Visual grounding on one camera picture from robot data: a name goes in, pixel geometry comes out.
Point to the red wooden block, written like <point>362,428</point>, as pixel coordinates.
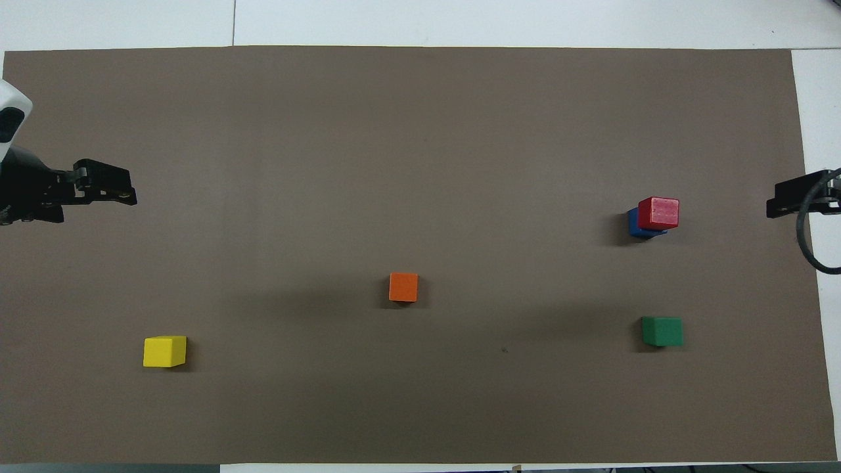
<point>660,213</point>

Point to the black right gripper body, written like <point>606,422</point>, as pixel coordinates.
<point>833,194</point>

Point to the blue wooden block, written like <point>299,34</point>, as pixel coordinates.
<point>633,223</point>

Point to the brown table mat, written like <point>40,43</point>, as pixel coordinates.
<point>420,131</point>

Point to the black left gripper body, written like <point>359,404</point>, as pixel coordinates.
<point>29,190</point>

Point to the orange wooden block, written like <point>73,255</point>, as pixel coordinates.
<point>403,287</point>

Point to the yellow wooden block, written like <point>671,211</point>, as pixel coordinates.
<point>164,351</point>

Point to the green wooden block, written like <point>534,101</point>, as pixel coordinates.
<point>662,331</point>

